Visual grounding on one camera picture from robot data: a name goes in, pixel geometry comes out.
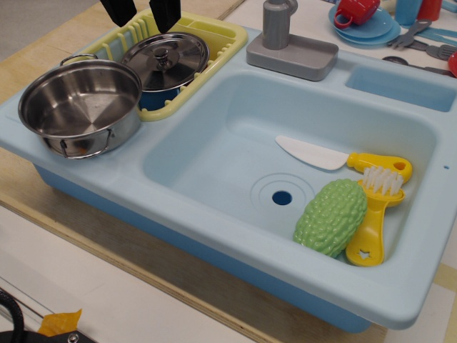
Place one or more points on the blue toy cup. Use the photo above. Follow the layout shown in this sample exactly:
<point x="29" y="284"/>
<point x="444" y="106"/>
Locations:
<point x="406" y="11"/>

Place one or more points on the stainless steel pot lid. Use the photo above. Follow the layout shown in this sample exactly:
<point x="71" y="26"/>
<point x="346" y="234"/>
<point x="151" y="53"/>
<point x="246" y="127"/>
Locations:
<point x="167" y="61"/>

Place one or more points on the grey toy faucet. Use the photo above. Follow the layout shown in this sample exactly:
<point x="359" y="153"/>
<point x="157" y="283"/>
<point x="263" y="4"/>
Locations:
<point x="276" y="49"/>

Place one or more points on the light blue toy knife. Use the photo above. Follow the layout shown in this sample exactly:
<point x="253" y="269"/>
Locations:
<point x="434" y="33"/>

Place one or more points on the green toy bitter gourd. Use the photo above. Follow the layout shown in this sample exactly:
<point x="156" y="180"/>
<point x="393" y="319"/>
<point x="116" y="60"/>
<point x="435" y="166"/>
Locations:
<point x="331" y="218"/>

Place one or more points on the yellow plastic dish rack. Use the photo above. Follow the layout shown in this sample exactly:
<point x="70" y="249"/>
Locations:
<point x="223" y="39"/>

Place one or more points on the black metal bracket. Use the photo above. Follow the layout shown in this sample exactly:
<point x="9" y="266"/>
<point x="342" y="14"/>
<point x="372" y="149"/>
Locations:
<point x="71" y="337"/>

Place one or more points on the grey toy spatula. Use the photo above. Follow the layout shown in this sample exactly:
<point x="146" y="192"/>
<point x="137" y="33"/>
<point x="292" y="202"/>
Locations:
<point x="442" y="52"/>

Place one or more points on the white yellow toy knife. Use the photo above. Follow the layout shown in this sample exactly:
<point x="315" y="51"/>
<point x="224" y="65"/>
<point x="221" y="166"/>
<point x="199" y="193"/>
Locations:
<point x="331" y="160"/>

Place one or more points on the yellow toy scrub brush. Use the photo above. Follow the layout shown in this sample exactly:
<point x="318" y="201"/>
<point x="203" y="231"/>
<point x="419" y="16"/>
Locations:
<point x="383" y="190"/>

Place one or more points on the light blue toy sink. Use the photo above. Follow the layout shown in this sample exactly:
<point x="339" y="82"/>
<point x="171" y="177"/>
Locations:
<point x="211" y="180"/>

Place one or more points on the red toy cup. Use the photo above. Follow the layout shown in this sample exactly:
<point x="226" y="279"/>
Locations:
<point x="356" y="12"/>

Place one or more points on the grey toy fork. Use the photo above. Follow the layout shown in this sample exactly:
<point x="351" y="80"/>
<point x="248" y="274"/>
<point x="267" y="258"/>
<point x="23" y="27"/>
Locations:
<point x="407" y="39"/>

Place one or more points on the yellow tape piece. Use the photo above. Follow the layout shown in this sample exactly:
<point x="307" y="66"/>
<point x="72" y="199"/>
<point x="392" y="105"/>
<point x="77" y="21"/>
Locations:
<point x="60" y="323"/>

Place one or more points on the blue toy plate stack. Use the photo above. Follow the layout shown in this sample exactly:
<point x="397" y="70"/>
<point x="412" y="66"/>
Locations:
<point x="380" y="29"/>

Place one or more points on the red toy plate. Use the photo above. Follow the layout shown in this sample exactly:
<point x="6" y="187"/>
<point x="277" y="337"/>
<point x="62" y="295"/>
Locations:
<point x="452" y="64"/>

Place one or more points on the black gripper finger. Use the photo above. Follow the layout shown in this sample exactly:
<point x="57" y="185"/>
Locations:
<point x="120" y="11"/>
<point x="166" y="13"/>

